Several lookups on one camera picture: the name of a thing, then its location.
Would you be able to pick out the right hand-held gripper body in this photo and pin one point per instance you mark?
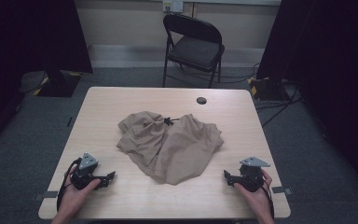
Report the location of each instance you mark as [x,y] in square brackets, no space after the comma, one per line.
[251,177]

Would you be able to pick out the dark curtain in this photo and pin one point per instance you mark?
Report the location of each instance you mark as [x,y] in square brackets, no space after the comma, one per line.
[332,77]
[28,40]

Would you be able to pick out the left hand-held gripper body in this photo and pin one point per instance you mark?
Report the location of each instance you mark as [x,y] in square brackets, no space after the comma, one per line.
[85,174]

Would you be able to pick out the black folding chair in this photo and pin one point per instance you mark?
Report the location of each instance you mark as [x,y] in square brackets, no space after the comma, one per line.
[195,51]

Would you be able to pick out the grey tape strip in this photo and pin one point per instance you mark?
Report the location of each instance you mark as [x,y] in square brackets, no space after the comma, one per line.
[282,189]
[48,195]

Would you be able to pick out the person's right hand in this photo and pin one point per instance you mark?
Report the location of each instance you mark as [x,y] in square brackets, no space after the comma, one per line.
[259,202]

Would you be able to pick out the white wall outlet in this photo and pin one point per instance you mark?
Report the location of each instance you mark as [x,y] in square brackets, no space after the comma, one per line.
[173,5]

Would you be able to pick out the black stand base yellow tape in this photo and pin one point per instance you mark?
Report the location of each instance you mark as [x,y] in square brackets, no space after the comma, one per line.
[59,85]
[267,88]

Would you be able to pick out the person's left hand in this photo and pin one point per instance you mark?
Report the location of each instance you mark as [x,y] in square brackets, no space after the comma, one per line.
[73,199]

